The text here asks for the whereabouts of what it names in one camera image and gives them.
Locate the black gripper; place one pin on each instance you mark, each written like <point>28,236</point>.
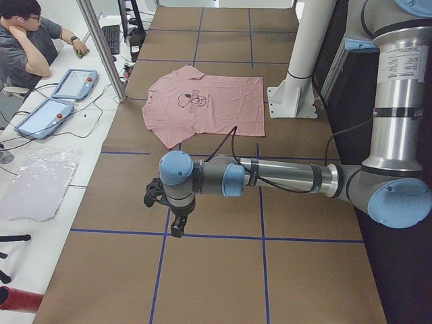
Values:
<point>181,213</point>

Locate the pink Snoopy t-shirt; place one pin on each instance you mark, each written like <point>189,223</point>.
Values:
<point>188,102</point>

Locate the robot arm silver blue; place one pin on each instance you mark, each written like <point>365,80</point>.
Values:
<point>387,186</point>

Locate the clear plastic bag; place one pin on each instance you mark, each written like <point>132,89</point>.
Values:
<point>40,185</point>

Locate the near blue teach pendant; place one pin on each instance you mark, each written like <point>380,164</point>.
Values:
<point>45,119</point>

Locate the blue teach pendant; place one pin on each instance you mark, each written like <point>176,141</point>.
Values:
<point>76,84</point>
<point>45,119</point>

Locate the far blue teach pendant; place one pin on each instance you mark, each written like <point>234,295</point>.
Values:
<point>76,84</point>

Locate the red cylinder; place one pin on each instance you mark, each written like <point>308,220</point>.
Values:
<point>13,299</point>

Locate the black tripod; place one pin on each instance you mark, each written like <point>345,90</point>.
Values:
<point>5,278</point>

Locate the black keyboard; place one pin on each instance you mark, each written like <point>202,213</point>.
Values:
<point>112,37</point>

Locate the seated person in grey shirt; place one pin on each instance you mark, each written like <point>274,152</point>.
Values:
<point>27,48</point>

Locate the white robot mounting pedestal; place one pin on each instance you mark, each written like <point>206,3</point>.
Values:
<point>294,97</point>

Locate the aluminium frame post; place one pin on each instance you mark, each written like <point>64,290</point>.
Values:
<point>100,43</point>

